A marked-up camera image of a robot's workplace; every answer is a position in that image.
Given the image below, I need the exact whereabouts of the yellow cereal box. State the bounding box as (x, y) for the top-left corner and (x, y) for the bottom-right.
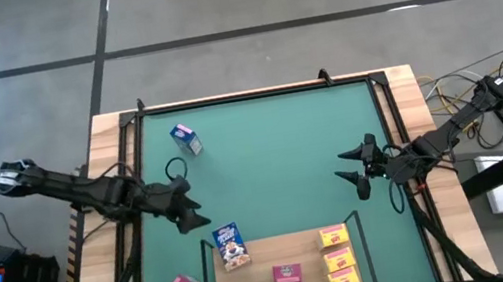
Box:
(322, 244), (358, 275)
(316, 222), (352, 252)
(325, 265), (362, 282)

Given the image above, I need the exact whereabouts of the green table mat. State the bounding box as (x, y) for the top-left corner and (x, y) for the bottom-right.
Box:
(109, 73), (440, 282)

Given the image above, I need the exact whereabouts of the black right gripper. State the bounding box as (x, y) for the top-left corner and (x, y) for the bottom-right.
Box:
(328, 129), (396, 206)

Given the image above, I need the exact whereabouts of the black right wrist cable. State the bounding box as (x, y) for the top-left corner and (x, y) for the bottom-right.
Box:
(386, 176), (409, 217)

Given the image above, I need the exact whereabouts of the blue cereal box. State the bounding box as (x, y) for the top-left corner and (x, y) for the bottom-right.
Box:
(210, 219), (253, 274)
(168, 120), (205, 160)

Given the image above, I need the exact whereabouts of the yellow cable with plug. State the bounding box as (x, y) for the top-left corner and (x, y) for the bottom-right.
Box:
(415, 58), (503, 135)

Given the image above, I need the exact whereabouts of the black metal table frame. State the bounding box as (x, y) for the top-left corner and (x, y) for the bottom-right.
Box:
(39, 45), (503, 282)

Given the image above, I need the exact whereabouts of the wooden shelf with black frame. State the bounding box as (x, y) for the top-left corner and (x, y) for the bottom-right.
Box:
(194, 208), (380, 282)

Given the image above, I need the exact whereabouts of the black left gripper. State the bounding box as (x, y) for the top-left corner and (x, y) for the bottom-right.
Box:
(138, 170), (214, 241)

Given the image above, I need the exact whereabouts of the black floor cable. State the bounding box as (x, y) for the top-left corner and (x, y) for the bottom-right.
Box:
(413, 48), (503, 159)

